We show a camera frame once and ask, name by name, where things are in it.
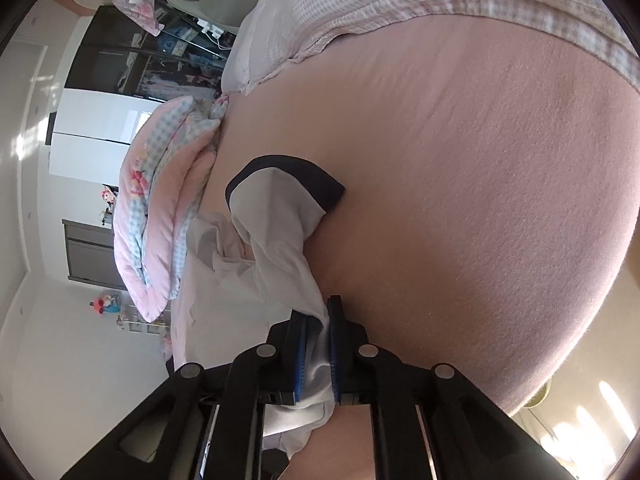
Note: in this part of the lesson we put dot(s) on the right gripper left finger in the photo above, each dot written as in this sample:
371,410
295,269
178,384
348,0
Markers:
207,423

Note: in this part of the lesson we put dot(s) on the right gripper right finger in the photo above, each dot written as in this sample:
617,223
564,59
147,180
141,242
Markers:
428,423

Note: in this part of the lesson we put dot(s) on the white navy-trimmed jacket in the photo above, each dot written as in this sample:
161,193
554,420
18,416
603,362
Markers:
246,271

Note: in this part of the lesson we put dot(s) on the green slippers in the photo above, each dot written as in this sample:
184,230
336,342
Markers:
539,396

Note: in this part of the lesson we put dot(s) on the red blue plush toy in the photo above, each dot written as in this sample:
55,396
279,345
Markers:
107,303

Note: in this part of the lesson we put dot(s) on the grey door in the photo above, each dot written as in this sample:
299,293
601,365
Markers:
90,255

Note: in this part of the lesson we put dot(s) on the pink bed sheet mattress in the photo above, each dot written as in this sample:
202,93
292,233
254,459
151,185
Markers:
492,187

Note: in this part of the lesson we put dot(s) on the folded pink checkered quilt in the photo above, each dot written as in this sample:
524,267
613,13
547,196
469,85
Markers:
161,185

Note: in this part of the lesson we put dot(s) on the white black wardrobe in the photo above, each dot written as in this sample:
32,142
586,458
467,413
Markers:
115,74

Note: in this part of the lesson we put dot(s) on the pink hanging garment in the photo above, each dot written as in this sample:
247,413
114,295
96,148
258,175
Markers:
141,12

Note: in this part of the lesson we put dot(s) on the white wire shelf rack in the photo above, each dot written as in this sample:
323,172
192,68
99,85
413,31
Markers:
130,320

